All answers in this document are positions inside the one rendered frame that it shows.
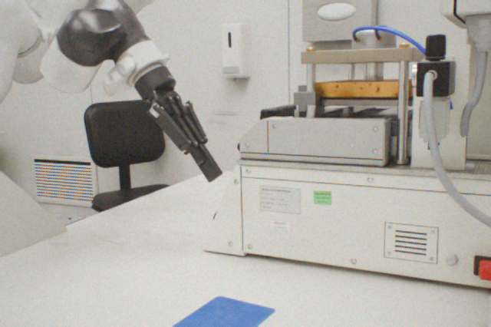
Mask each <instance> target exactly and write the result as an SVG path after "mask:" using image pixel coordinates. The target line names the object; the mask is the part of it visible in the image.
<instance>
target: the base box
mask: <svg viewBox="0 0 491 327"><path fill-rule="evenodd" d="M449 179H450V181H451V183H452V184H453V185H454V186H455V188H456V189H457V190H458V191H459V192H460V194H461V195H462V196H463V197H464V198H465V199H466V200H468V202H469V203H470V204H471V205H472V206H474V207H475V208H477V209H478V210H480V211H481V212H483V213H485V214H486V215H487V216H490V217H491V180H472V179H460V178H449ZM203 250H205V251H210V252H216V253H230V254H236V255H240V256H245V255H247V254H248V253H255V254H261V255H264V256H268V257H274V256H275V257H281V258H286V259H296V260H301V261H307V262H313V263H321V264H327V265H333V266H343V267H348V268H353V269H363V270H368V271H373V272H379V273H389V274H394V275H399V276H409V277H415V278H420V279H429V280H435V281H441V282H450V283H461V284H467V285H471V286H481V287H486V288H489V289H491V228H489V227H488V226H487V225H485V224H483V223H481V222H480V221H479V220H477V219H475V218H474V217H473V216H471V215H470V214H468V212H466V211H465V210H464V209H463V208H462V207H460V206H459V205H458V204H457V203H456V202H455V201H454V200H453V198H452V197H451V196H450V195H449V194H448V192H446V190H445V188H444V187H443V185H442V184H441V182H440V179H439V177H425V176H414V175H401V174H389V173H365V172H354V171H342V170H319V169H307V168H294V167H272V166H260V165H248V164H236V166H235V169H234V171H233V173H232V176H231V178H230V181H229V183H228V185H227V188H226V192H225V194H224V197H223V199H222V202H221V204H220V206H219V209H218V211H217V213H216V216H215V219H214V220H213V224H212V226H211V228H210V229H209V232H208V235H207V237H206V240H205V243H204V244H203Z"/></svg>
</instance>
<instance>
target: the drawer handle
mask: <svg viewBox="0 0 491 327"><path fill-rule="evenodd" d="M295 110H297V109H296V105H294V104H288V105H284V106H279V107H272V108H267V109H263V110H261V112H260V120H261V119H264V118H268V117H285V116H287V117H294V116H295Z"/></svg>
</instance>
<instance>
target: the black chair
mask: <svg viewBox="0 0 491 327"><path fill-rule="evenodd" d="M151 107H152V106H151V105H150V103H145V102H143V100H132V101H112V102H102V103H96V104H92V105H90V106H89V107H88V108H87V109H86V110H85V112H84V116H83V117H84V128H85V132H86V136H87V143H88V147H89V151H90V156H91V159H92V160H93V162H94V163H95V164H96V165H98V166H99V167H103V168H110V167H119V178H120V190H114V191H108V192H104V193H99V194H97V195H95V196H94V197H93V200H92V201H91V203H92V204H93V205H92V206H91V207H92V208H93V209H94V210H96V211H98V212H99V213H101V212H103V211H105V210H108V209H110V208H112V207H117V206H120V205H123V204H125V203H129V202H130V201H132V200H135V199H138V198H140V197H144V196H146V195H148V194H151V193H154V192H156V191H158V190H161V189H163V188H166V187H169V186H171V185H169V184H163V183H158V184H152V185H146V186H141V187H132V188H131V176H130V165H131V164H139V163H145V162H150V161H154V160H157V159H159V158H160V157H161V156H162V155H163V152H164V150H165V140H164V136H163V130H162V129H161V128H160V126H159V125H158V124H157V122H156V121H155V120H154V119H153V118H152V117H150V116H149V115H148V114H147V112H148V111H149V110H150V109H151Z"/></svg>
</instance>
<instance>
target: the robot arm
mask: <svg viewBox="0 0 491 327"><path fill-rule="evenodd" d="M155 1H156V0H31V7H30V8H29V7H28V5H27V4H26V3H25V1H24V0H0V104H1V103H2V102H3V100H4V99H5V97H6V95H7V94H8V92H9V91H10V89H11V88H12V80H13V81H15V82H16V83H17V84H34V83H37V82H38V81H40V80H41V79H42V78H45V79H46V80H47V82H48V83H49V84H50V86H51V87H54V88H56V89H58V90H59V91H61V92H63V93H69V94H75V93H82V92H83V91H84V90H85V89H87V88H89V86H90V84H91V82H92V81H93V79H94V77H95V75H96V74H97V72H98V71H99V69H100V67H101V65H102V64H103V63H104V62H105V61H113V62H114V64H115V65H114V66H113V67H112V68H111V69H110V70H109V71H108V72H107V73H106V75H105V77H104V90H105V91H106V92H107V95H108V96H109V97H113V96H114V95H117V94H119V93H121V92H123V91H125V90H127V89H131V88H132V87H134V89H136V91H137V93H138V94H139V95H140V97H141V99H142V100H143V102H145V103H150V105H151V106H152V107H151V109H150V110H149V111H148V112H147V114H148V115H149V116H150V117H152V118H153V119H154V120H155V121H156V122H157V124H158V125H159V126H160V128H161V129H162V130H163V131H164V133H165V134H166V135H167V136H168V137H169V138H170V139H171V140H172V142H174V143H175V145H176V146H177V147H178V148H179V149H180V151H181V152H183V151H184V150H185V152H184V153H183V154H184V155H187V154H190V155H191V156H192V158H193V159H194V160H195V161H196V163H197V165H198V166H199V168H200V169H201V171H202V172H203V176H204V177H205V178H206V180H207V181H208V183H211V182H213V181H214V180H216V179H217V178H219V177H220V176H222V175H223V172H222V170H221V169H220V167H219V165H218V164H217V162H216V161H215V160H214V159H213V157H212V155H211V154H210V152H209V151H208V150H207V148H206V146H205V143H206V142H207V141H208V138H207V136H206V135H205V133H204V131H203V127H202V125H201V123H200V122H199V118H198V117H197V115H196V113H195V111H194V110H193V103H192V102H191V101H187V102H184V101H181V97H180V95H179V94H178V93H177V92H176V91H175V87H176V80H175V78H174V76H173V75H172V74H171V72H170V70H169V69H168V67H167V66H166V65H167V61H168V60H169V59H170V56H169V55H168V54H165V55H164V56H163V55H162V53H161V52H160V50H159V48H158V47H157V45H156V44H155V43H154V41H152V40H151V39H150V38H149V37H148V36H147V34H146V32H145V29H144V27H143V26H142V24H141V23H140V21H139V19H138V18H137V14H138V13H139V12H140V11H141V10H142V9H143V8H145V7H146V6H147V5H151V4H153V2H155Z"/></svg>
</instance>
